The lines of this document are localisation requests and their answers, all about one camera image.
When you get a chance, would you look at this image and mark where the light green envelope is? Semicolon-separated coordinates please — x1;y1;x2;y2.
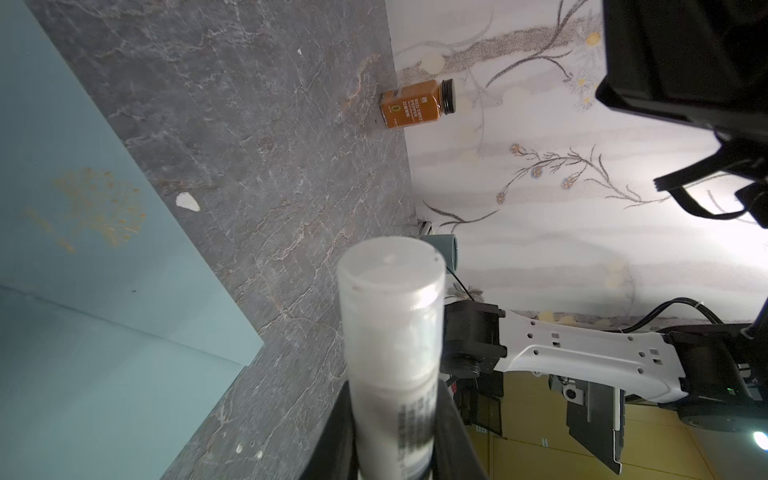
1;1;262;479

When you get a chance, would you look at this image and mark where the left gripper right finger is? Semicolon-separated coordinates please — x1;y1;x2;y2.
432;380;487;480

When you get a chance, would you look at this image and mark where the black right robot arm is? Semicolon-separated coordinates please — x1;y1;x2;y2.
443;1;767;433

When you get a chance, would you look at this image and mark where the amber bottle black cap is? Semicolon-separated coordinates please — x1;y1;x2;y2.
380;79;456;129

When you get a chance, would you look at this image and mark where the white glue stick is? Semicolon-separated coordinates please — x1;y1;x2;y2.
342;310;444;479

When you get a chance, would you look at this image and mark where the translucent glue stick cap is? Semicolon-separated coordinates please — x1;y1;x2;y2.
335;235;448;385

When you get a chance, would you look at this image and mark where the teal ceramic mug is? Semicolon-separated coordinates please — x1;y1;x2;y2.
421;234;458;273

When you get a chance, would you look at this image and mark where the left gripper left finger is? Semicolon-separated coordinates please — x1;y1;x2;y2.
299;382;359;480

